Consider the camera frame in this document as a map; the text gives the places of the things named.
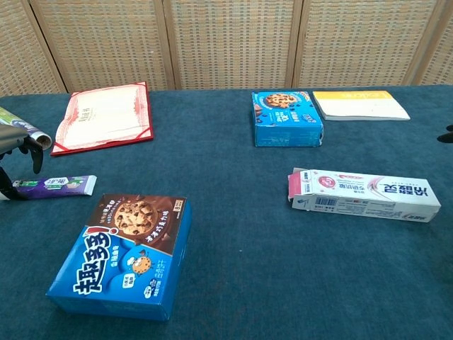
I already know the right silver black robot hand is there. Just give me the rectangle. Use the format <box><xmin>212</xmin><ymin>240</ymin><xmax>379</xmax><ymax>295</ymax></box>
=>
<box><xmin>437</xmin><ymin>124</ymin><xmax>453</xmax><ymax>145</ymax></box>

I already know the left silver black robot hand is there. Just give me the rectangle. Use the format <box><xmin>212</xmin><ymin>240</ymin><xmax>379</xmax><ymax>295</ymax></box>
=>
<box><xmin>0</xmin><ymin>123</ymin><xmax>44</xmax><ymax>201</ymax></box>

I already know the purple toothpaste tube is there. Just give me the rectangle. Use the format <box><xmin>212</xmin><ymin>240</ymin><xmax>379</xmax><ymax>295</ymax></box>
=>
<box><xmin>0</xmin><ymin>175</ymin><xmax>98</xmax><ymax>201</ymax></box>

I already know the pink white carton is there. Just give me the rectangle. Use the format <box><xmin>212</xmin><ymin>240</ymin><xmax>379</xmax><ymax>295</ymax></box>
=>
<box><xmin>287</xmin><ymin>167</ymin><xmax>442</xmax><ymax>223</ymax></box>

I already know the large blue brown cookie box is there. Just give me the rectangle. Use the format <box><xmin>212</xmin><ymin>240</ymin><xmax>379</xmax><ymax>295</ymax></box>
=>
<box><xmin>45</xmin><ymin>193</ymin><xmax>193</xmax><ymax>322</ymax></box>

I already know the small blue cookie box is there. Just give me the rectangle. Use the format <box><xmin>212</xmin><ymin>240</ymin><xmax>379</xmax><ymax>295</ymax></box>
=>
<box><xmin>251</xmin><ymin>91</ymin><xmax>325</xmax><ymax>148</ymax></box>

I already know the green silver cling film roll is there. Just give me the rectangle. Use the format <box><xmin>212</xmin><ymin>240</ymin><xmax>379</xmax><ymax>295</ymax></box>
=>
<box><xmin>0</xmin><ymin>106</ymin><xmax>53</xmax><ymax>151</ymax></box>

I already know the yellow white notebook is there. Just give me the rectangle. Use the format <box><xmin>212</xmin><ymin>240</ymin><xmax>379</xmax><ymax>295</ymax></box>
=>
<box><xmin>312</xmin><ymin>90</ymin><xmax>411</xmax><ymax>122</ymax></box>

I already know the red certificate folder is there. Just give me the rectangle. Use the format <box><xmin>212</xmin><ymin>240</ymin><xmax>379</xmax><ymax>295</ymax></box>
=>
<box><xmin>50</xmin><ymin>81</ymin><xmax>155</xmax><ymax>157</ymax></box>

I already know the teal table cover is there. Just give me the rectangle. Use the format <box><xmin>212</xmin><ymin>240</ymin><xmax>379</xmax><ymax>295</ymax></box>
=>
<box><xmin>0</xmin><ymin>84</ymin><xmax>453</xmax><ymax>340</ymax></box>

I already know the woven bamboo folding screen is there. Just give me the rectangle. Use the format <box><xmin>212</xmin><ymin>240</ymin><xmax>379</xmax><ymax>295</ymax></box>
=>
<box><xmin>0</xmin><ymin>0</ymin><xmax>453</xmax><ymax>96</ymax></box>

